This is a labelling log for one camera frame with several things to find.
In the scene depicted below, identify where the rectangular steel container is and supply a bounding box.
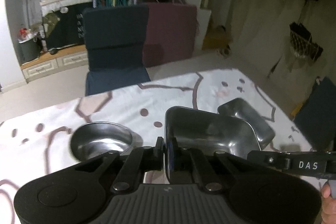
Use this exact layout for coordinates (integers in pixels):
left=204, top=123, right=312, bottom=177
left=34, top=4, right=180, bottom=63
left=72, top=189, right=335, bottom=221
left=165, top=106, right=261, bottom=184
left=218, top=98, right=276, bottom=149

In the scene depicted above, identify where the round stainless steel bowl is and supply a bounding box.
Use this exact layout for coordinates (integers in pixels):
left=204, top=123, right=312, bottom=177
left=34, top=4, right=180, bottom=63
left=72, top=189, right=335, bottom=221
left=70, top=122, right=134, bottom=161

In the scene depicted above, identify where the person right hand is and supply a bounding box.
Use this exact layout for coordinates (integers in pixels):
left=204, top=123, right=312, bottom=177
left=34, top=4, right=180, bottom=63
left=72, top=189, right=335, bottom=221
left=321, top=182, right=336, bottom=224

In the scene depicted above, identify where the cartoon bear tablecloth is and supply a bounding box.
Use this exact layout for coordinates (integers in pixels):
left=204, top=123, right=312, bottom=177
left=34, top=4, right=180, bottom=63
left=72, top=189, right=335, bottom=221
left=1, top=69, right=311, bottom=223

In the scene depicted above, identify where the dark blue chair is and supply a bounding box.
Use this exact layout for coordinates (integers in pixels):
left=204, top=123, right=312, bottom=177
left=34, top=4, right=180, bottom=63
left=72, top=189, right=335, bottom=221
left=83, top=5, right=150, bottom=96

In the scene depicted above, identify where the maroon chair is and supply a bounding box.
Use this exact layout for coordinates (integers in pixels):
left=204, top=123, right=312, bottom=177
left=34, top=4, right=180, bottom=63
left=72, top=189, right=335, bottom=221
left=142, top=3, right=197, bottom=68

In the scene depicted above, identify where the wooden low drawer unit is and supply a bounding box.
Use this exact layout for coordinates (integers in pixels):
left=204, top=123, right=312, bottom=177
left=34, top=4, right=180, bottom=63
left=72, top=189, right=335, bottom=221
left=21, top=45, right=88, bottom=83

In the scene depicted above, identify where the small black bowl on unit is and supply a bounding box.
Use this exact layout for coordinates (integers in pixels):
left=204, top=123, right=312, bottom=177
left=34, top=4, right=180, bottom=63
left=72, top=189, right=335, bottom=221
left=49, top=48, right=58, bottom=55

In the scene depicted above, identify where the black have a nice day cabinet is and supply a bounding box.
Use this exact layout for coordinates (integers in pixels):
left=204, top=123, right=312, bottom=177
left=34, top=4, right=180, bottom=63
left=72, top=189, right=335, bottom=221
left=42, top=3, right=92, bottom=51

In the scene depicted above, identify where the grey trash bin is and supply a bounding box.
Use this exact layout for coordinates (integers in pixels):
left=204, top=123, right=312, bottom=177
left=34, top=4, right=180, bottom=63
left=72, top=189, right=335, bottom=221
left=19, top=37, right=41, bottom=63

